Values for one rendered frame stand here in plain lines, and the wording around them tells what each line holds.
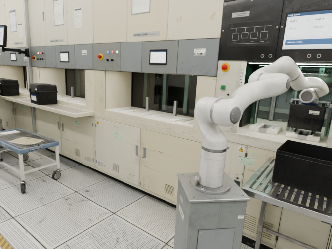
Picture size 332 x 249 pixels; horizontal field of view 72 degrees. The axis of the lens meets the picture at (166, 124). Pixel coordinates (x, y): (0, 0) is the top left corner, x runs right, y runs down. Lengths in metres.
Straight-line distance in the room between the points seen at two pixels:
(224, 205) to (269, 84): 0.61
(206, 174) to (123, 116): 1.55
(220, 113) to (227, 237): 0.57
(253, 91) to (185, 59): 0.91
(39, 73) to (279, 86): 3.39
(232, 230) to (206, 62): 1.21
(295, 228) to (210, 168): 1.00
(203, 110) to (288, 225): 1.17
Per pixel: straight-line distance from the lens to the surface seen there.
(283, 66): 1.41
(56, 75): 4.09
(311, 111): 1.90
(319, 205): 1.24
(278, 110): 2.62
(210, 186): 1.13
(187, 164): 2.07
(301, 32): 1.72
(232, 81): 1.80
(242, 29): 1.81
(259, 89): 1.22
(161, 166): 2.25
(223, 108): 0.99
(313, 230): 1.93
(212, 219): 1.13
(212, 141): 1.06
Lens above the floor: 1.28
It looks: 12 degrees down
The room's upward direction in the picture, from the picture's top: 3 degrees clockwise
